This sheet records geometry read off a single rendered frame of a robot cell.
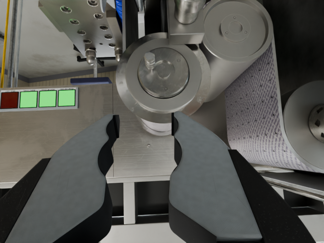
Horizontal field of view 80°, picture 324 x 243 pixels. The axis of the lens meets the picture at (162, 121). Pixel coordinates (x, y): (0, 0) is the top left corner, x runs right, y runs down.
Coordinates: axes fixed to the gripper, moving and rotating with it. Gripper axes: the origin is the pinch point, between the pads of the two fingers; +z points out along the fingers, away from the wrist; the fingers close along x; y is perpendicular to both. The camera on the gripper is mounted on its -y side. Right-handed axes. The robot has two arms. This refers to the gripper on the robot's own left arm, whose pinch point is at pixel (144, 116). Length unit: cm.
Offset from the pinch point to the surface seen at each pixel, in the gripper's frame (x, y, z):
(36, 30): -128, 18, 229
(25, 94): -41, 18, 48
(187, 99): 5.3, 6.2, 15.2
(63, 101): -29, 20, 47
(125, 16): -3.8, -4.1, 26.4
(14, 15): -59, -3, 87
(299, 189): 25.8, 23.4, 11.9
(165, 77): 2.1, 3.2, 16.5
